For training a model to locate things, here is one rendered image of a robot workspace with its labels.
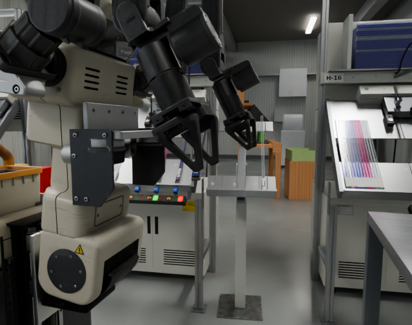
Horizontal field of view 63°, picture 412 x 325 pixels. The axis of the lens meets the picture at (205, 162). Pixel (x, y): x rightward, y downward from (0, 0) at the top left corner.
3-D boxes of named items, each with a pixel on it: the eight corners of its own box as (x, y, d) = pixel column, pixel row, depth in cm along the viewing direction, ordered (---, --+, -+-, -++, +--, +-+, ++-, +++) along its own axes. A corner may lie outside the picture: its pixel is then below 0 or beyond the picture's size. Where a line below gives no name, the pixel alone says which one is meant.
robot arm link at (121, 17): (140, 26, 58) (112, 9, 49) (196, -12, 54) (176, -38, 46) (169, 88, 57) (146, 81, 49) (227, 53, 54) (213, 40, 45)
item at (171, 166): (191, 188, 185) (190, 185, 182) (82, 184, 196) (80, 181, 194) (196, 162, 197) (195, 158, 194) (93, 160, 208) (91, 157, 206)
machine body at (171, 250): (204, 285, 220) (204, 193, 213) (105, 276, 232) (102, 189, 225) (218, 249, 284) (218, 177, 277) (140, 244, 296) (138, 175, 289)
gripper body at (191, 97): (212, 111, 56) (193, 72, 56) (193, 108, 46) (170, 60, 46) (180, 129, 58) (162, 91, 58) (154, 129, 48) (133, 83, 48)
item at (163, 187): (191, 193, 186) (189, 185, 180) (83, 189, 198) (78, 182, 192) (192, 191, 187) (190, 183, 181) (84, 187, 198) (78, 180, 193)
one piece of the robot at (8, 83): (-21, 89, 60) (-19, 24, 58) (3, 91, 65) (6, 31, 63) (24, 96, 57) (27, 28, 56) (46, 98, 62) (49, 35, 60)
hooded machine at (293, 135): (278, 164, 886) (280, 114, 871) (302, 165, 875) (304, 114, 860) (280, 167, 820) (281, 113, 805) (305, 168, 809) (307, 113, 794)
